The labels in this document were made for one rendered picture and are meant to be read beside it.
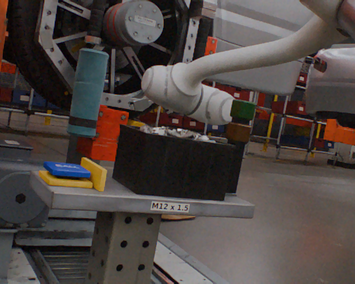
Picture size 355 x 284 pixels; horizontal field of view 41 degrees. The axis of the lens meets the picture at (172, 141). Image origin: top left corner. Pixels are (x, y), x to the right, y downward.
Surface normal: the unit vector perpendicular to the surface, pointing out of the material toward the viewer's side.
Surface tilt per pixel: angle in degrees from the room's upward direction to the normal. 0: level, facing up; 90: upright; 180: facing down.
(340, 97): 111
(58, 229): 90
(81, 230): 90
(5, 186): 90
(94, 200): 90
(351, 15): 102
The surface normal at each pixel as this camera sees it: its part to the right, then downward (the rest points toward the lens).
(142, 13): 0.47, 0.16
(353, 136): -0.86, -0.11
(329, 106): -0.92, 0.17
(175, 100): -0.01, 0.77
